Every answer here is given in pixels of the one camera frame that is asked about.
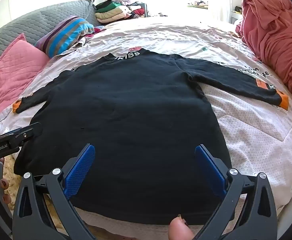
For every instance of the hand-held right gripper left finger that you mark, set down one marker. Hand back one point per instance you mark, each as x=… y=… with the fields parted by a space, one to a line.
x=79 y=170

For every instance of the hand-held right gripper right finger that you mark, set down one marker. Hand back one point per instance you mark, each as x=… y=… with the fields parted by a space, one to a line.
x=210 y=172

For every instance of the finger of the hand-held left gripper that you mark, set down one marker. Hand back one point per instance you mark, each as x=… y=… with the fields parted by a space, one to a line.
x=28 y=131

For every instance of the black sweater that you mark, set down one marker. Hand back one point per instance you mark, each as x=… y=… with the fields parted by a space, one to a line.
x=126 y=110

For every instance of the pile of folded clothes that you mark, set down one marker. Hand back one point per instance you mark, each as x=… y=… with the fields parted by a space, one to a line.
x=113 y=13

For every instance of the person's left hand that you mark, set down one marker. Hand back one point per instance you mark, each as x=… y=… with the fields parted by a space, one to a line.
x=4 y=183

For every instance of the person's right hand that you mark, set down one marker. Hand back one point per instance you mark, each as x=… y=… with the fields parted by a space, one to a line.
x=179 y=230

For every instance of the printed pink bedspread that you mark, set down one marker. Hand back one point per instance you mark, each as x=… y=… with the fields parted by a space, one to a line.
x=248 y=130

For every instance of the pink quilted pillow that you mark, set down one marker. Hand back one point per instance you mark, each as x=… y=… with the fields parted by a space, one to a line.
x=13 y=75

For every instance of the striped pillow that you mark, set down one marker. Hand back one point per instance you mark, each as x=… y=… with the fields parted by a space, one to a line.
x=63 y=35

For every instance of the grey quilted cushion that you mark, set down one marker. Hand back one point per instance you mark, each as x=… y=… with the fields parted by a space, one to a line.
x=28 y=22

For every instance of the pink blanket heap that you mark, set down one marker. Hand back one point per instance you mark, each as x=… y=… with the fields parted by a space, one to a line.
x=273 y=35

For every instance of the white desk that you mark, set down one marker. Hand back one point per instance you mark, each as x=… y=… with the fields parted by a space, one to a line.
x=237 y=17

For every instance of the colourful cloth heap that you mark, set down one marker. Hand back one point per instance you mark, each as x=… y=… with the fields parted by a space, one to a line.
x=198 y=4

